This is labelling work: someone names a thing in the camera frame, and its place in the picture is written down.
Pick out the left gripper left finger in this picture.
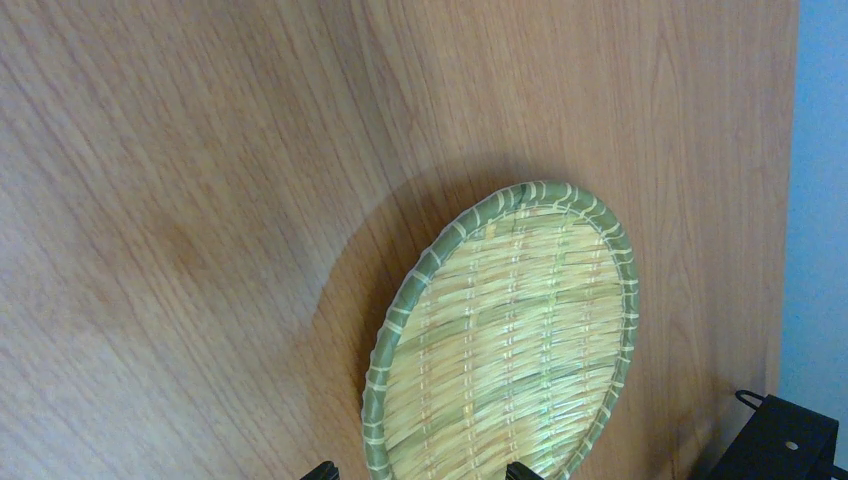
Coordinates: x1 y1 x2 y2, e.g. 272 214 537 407
301 461 340 480

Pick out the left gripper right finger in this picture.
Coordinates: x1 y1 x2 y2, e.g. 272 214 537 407
505 462 543 480

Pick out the woven bamboo tray green rim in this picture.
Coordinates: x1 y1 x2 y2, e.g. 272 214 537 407
361 181 640 479

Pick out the black wire dish rack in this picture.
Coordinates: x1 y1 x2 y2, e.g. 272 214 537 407
708 390 847 480

